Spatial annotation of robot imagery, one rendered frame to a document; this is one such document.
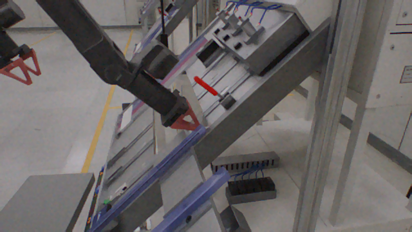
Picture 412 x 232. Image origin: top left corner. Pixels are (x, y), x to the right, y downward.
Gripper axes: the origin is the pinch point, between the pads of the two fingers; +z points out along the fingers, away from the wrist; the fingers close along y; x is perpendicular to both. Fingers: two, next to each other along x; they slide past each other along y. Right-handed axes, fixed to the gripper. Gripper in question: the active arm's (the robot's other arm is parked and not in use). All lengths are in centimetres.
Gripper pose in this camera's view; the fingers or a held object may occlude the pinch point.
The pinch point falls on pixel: (197, 126)
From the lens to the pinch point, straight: 69.2
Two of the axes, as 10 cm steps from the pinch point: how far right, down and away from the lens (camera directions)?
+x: -6.8, 7.1, 1.9
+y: -2.1, -4.4, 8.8
